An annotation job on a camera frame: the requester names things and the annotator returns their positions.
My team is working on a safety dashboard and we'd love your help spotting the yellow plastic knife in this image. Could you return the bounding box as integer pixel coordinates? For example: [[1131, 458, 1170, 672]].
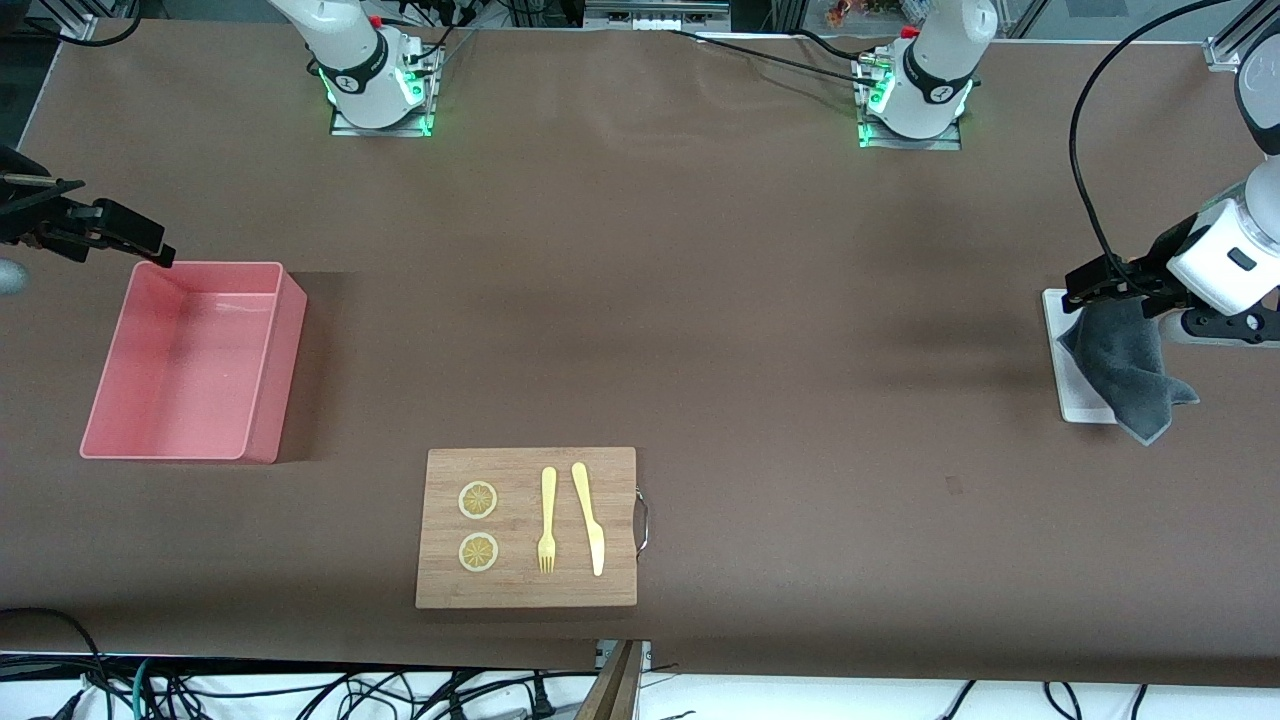
[[571, 461, 606, 578]]

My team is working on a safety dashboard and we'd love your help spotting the black cable on table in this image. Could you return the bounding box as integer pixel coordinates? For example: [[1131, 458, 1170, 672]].
[[668, 28, 883, 89]]

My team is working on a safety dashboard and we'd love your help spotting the small metal bracket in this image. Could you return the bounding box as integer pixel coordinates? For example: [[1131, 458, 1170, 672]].
[[596, 640, 653, 673]]

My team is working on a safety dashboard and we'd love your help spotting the aluminium frame profile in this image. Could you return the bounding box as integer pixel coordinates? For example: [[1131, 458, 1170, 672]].
[[25, 0, 141, 43], [1205, 0, 1280, 71]]

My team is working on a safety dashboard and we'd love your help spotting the yellow plastic fork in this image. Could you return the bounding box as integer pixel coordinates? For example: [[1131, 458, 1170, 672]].
[[537, 466, 558, 575]]

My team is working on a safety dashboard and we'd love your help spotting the white rectangular tray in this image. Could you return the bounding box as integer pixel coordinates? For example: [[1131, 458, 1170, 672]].
[[1042, 288, 1121, 425]]

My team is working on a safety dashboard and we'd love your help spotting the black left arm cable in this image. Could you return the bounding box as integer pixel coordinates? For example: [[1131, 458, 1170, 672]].
[[1068, 0, 1256, 291]]

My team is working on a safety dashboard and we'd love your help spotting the dark grey cloth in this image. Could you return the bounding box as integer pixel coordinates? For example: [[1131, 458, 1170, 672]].
[[1057, 297, 1201, 446]]

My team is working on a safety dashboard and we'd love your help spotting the grey power strip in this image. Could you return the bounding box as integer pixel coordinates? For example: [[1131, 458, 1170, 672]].
[[585, 0, 731, 31]]

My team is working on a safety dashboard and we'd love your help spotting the pink plastic bin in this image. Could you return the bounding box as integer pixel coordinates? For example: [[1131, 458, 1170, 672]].
[[80, 261, 308, 464]]

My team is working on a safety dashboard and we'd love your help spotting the wooden cutting board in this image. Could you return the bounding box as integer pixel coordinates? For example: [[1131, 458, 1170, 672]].
[[415, 446, 651, 609]]

